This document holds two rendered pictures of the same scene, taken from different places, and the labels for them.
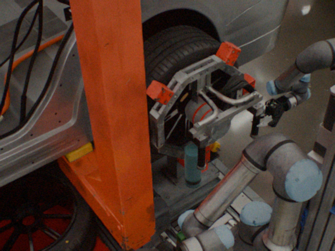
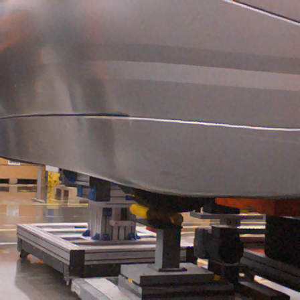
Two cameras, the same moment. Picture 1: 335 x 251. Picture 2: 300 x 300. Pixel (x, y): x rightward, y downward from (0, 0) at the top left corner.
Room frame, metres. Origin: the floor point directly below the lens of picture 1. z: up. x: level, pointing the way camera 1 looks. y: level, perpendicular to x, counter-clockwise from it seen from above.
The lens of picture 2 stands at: (5.39, 0.73, 0.85)
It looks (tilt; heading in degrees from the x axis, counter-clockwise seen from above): 3 degrees down; 193
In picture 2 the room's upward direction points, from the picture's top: 3 degrees clockwise
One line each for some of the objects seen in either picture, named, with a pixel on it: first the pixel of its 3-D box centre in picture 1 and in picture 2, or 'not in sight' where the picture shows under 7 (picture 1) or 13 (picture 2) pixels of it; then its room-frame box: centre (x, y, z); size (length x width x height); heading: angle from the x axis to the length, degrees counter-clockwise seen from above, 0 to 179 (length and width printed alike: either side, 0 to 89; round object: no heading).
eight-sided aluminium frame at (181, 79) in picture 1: (198, 109); not in sight; (1.86, -0.15, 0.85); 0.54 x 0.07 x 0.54; 125
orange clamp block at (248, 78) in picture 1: (244, 84); not in sight; (2.04, -0.41, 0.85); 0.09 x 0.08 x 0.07; 125
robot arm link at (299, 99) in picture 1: (298, 95); not in sight; (1.94, -0.67, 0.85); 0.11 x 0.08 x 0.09; 125
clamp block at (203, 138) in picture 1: (198, 136); not in sight; (1.59, -0.13, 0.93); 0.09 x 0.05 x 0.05; 35
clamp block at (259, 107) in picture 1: (253, 105); not in sight; (1.79, -0.41, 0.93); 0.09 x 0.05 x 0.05; 35
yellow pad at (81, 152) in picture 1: (74, 145); not in sight; (1.77, 0.47, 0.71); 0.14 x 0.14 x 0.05; 35
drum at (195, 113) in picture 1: (207, 117); not in sight; (1.80, -0.20, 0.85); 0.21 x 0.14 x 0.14; 35
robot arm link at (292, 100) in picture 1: (288, 102); not in sight; (1.89, -0.61, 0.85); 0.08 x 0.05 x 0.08; 35
